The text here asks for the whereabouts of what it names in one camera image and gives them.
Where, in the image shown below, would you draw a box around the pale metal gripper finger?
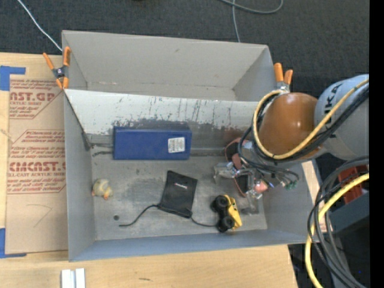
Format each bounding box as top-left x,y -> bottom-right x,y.
213,163 -> 238,180
247,187 -> 262,214

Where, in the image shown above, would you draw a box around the red-brown sunglasses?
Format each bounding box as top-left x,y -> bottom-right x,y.
224,137 -> 269,199

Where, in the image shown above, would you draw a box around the yellow toy truck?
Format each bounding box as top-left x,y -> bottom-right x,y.
210,194 -> 243,233

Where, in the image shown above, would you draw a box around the blue box with white label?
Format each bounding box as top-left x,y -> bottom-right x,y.
112,125 -> 193,161

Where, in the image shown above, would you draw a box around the pale yellow toy duck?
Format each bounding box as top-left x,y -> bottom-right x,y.
91,178 -> 114,201

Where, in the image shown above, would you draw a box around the grey metal bin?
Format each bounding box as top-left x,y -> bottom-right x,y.
61,30 -> 319,262

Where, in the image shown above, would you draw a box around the brown cardboard board red print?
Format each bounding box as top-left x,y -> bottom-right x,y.
0,52 -> 69,258

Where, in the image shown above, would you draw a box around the black drawstring pouch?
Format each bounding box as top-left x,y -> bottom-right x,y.
118,170 -> 218,228

